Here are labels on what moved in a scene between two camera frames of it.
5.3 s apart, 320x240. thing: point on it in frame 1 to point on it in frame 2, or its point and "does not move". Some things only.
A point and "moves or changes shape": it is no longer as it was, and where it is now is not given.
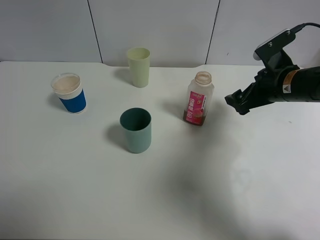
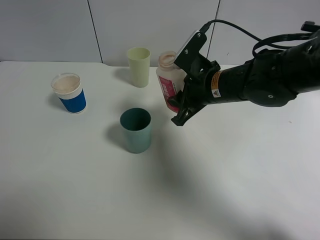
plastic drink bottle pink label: (200, 92) moves or changes shape
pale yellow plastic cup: (139, 60) does not move
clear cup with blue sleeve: (68, 87) does not move
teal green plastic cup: (137, 122) does not move
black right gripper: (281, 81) to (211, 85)
